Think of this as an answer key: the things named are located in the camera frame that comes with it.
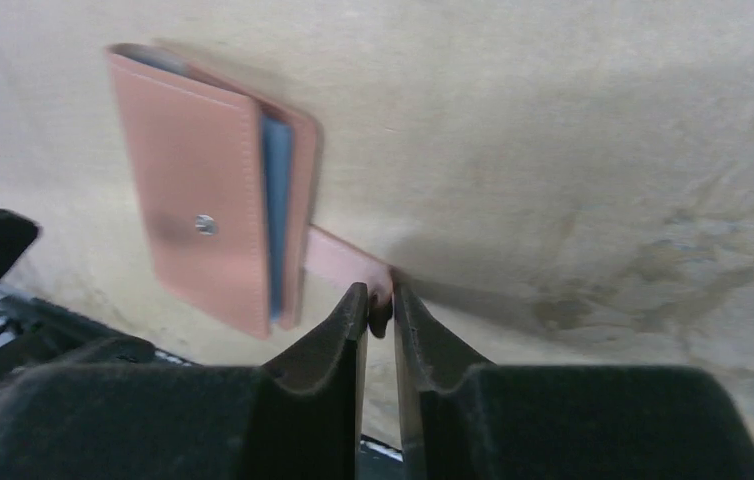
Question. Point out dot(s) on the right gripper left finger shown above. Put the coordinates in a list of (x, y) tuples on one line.
[(172, 417)]

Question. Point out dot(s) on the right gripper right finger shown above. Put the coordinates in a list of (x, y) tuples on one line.
[(465, 417)]

